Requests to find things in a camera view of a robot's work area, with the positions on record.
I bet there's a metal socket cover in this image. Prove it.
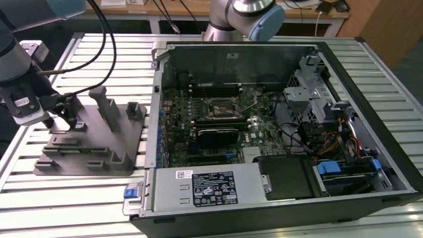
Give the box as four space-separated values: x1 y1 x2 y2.
232 87 259 107

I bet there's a silver metal drive cage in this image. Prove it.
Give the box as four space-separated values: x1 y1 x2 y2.
282 56 338 124

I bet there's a coloured wire bundle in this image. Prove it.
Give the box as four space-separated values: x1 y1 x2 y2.
314 131 361 161

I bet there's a wooden cabinet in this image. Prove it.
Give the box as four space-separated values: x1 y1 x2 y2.
337 0 423 67

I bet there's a grey parts rack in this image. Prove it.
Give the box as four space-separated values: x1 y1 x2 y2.
32 85 150 178

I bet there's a white cable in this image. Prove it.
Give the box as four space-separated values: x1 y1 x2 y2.
314 11 323 37

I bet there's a blue disk carrier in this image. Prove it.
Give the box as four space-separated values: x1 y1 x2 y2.
315 160 343 178

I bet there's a CPU socket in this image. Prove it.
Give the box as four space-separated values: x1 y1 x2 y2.
207 98 238 119

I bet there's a black cable brass connector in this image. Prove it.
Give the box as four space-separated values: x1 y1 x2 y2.
36 0 118 100

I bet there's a black RAM slot bank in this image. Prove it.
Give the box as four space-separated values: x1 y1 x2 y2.
190 83 244 98
195 118 249 129

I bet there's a black cable silver plug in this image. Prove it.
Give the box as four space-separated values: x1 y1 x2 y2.
151 0 182 35

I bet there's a black graphics card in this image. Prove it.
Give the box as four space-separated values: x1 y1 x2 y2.
198 127 239 149

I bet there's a silver power supply unit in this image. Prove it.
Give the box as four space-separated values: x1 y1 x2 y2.
140 167 269 216

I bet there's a silver chipset heat sink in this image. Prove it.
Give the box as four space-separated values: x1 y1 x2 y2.
243 147 262 163

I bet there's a black power adapter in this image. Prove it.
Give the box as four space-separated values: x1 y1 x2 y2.
315 1 335 13

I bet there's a black open PC case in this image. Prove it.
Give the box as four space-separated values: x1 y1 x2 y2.
123 41 423 238

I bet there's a green motherboard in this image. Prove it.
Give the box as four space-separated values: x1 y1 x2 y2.
160 84 289 167

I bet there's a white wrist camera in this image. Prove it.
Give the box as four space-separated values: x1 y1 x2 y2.
2 85 47 127

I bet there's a black expansion slot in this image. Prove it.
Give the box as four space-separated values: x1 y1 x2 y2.
190 154 228 166

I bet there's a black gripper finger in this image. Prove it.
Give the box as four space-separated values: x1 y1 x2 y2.
42 115 56 129
63 95 83 131

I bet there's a wooden desk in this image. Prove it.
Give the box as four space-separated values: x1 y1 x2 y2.
56 0 351 38

